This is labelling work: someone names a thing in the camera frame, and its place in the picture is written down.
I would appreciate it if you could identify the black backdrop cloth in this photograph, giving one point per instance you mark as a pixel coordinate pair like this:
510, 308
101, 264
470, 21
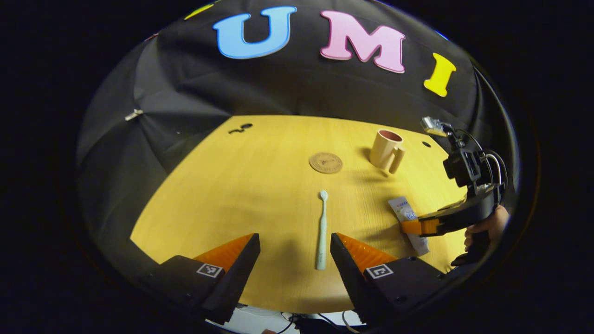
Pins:
287, 88

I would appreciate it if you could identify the white toothpaste tube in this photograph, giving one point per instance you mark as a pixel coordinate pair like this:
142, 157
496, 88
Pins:
406, 211

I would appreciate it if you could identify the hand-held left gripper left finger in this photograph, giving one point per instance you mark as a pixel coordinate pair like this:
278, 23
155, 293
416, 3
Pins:
236, 278

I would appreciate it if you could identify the pale green toothbrush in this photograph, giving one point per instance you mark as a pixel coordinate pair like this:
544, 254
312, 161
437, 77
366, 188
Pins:
322, 232

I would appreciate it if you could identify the beige cup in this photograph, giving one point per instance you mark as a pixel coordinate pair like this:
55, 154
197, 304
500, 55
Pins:
383, 150

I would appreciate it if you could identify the silver metal clip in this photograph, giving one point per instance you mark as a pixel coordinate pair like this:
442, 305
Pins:
133, 114

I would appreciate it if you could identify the copper metal clip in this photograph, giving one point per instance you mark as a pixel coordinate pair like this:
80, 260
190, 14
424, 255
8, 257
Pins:
151, 36

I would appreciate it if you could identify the wooden desktop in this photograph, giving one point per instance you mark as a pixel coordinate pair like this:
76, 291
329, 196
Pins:
260, 199

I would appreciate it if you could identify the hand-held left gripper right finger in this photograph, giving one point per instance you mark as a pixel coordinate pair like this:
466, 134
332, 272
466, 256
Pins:
350, 278

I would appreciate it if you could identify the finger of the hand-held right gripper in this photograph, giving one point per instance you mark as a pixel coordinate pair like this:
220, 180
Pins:
445, 220

